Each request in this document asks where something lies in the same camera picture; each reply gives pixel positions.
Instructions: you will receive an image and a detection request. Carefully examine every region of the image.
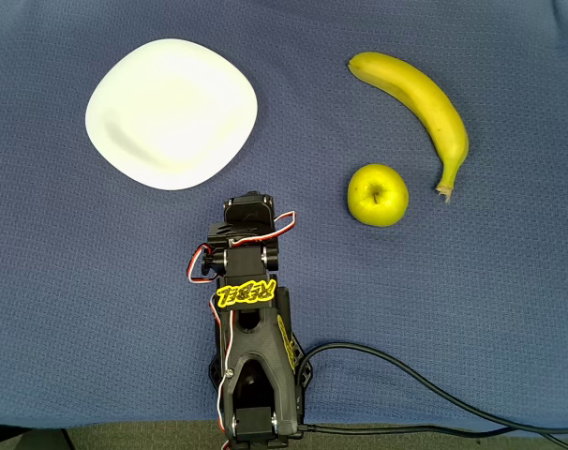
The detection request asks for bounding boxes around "thin black usb cable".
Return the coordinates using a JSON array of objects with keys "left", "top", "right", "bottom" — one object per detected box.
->
[{"left": 298, "top": 423, "right": 568, "bottom": 450}]

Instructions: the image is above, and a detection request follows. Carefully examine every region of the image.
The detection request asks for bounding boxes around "thick black power cable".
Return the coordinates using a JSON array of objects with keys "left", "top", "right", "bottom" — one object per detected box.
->
[{"left": 294, "top": 341, "right": 568, "bottom": 433}]

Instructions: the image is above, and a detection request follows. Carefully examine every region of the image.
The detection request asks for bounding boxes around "green apple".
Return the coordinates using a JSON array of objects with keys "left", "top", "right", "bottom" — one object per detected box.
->
[{"left": 347, "top": 162, "right": 411, "bottom": 229}]

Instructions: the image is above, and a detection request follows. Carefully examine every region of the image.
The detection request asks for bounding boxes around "red white servo wire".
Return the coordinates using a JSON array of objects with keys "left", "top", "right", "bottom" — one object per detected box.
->
[
  {"left": 186, "top": 243, "right": 217, "bottom": 285},
  {"left": 229, "top": 210, "right": 297, "bottom": 248},
  {"left": 208, "top": 298, "right": 235, "bottom": 435}
]

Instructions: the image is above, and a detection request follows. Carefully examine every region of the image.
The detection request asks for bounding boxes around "blue woven cloth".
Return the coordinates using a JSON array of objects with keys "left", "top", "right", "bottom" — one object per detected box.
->
[{"left": 0, "top": 0, "right": 568, "bottom": 431}]

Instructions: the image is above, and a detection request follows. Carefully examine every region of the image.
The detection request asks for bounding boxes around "yellow banana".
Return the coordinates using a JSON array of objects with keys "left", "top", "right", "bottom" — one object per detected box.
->
[{"left": 347, "top": 51, "right": 471, "bottom": 203}]

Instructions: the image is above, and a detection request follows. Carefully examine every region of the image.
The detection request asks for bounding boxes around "white plate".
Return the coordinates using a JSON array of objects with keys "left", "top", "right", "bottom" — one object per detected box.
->
[{"left": 84, "top": 37, "right": 259, "bottom": 191}]

